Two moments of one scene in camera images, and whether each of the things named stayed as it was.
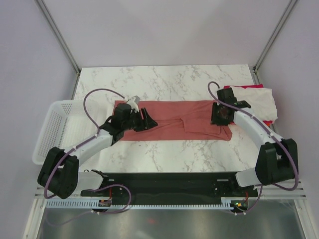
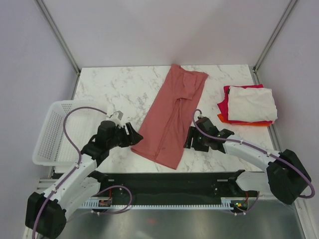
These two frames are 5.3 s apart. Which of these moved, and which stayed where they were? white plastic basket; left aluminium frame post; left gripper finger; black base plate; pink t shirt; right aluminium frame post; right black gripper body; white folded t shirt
Moved: left gripper finger; pink t shirt; right black gripper body
Stayed: left aluminium frame post; white plastic basket; white folded t shirt; right aluminium frame post; black base plate
